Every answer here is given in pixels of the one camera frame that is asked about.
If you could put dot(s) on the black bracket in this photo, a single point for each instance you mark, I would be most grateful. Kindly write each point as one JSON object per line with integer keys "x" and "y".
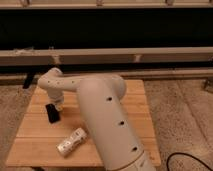
{"x": 28, "y": 80}

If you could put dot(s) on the white remote control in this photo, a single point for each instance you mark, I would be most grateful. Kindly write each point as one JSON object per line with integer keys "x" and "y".
{"x": 71, "y": 142}

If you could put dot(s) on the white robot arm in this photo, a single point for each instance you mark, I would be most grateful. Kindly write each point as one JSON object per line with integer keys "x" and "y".
{"x": 98, "y": 97}

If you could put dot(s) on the grey metal rail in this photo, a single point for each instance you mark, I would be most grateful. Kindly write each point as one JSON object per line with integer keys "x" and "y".
{"x": 27, "y": 57}

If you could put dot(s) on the wooden board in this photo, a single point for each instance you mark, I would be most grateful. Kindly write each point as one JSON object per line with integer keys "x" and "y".
{"x": 36, "y": 140}

